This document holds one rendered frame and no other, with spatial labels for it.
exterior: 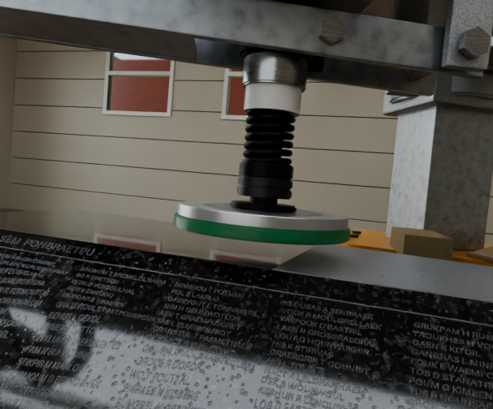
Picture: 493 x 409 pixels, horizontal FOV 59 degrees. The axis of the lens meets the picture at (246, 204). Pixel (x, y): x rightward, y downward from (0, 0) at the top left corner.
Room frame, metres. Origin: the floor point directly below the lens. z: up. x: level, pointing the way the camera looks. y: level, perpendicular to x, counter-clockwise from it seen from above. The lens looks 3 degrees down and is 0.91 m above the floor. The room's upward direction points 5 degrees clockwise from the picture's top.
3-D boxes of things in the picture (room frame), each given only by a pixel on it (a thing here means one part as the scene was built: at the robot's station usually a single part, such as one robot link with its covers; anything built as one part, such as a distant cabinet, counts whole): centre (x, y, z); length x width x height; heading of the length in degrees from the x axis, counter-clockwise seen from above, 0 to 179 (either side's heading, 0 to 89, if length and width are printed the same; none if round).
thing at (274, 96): (0.55, -0.02, 1.02); 0.07 x 0.07 x 0.04
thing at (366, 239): (1.25, -0.54, 0.76); 0.49 x 0.49 x 0.05; 72
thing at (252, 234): (0.55, -0.02, 0.87); 0.22 x 0.22 x 0.04
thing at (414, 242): (1.03, -0.41, 0.81); 0.20 x 0.10 x 0.05; 170
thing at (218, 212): (0.55, -0.02, 0.87); 0.21 x 0.21 x 0.01
